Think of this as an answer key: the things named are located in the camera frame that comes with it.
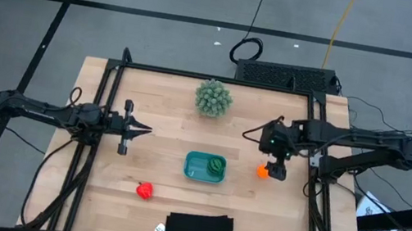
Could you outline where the orange toy fruit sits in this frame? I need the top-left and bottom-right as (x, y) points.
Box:
(255, 163), (272, 180)

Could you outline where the red toy pepper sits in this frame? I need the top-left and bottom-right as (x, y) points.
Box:
(134, 180), (156, 202)

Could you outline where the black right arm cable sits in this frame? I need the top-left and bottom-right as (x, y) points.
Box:
(240, 110), (286, 148)

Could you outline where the black aluminium table frame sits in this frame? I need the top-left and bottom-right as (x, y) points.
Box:
(15, 34), (390, 231)

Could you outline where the black computer case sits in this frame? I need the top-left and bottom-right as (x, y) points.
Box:
(233, 54), (343, 97)

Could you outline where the white printed paper sheet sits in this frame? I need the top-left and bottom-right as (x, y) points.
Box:
(353, 189), (404, 231)

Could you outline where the yellow hanging cable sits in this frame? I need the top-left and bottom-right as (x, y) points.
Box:
(320, 0), (360, 74)

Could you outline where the teal plastic tupperware container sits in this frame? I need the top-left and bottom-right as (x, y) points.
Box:
(181, 149), (230, 187)

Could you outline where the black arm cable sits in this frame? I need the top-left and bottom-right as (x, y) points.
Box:
(18, 80), (86, 231)
(240, 110), (286, 148)

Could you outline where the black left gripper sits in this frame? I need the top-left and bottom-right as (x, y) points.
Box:
(100, 96), (158, 161)

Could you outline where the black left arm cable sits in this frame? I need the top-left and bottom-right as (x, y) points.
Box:
(18, 80), (86, 231)

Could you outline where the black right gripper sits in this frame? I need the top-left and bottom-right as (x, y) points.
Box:
(253, 115), (308, 184)

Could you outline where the black hanging cable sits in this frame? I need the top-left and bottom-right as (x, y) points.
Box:
(227, 0), (272, 70)

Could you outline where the green striped watermelon toy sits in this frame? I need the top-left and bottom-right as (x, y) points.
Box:
(205, 155), (227, 177)

